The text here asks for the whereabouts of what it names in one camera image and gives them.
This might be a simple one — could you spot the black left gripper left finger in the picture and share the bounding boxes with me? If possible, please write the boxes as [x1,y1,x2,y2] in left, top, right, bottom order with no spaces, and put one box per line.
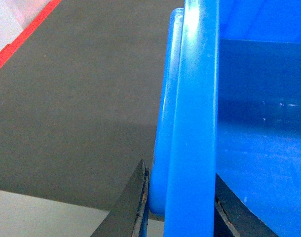
[92,160,149,237]

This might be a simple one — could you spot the large blue plastic crate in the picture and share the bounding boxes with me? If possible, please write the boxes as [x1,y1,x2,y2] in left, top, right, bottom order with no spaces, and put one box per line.
[149,0,301,237]

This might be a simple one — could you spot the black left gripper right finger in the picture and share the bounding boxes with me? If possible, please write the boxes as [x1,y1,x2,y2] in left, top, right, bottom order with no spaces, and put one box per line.
[214,174,277,237]

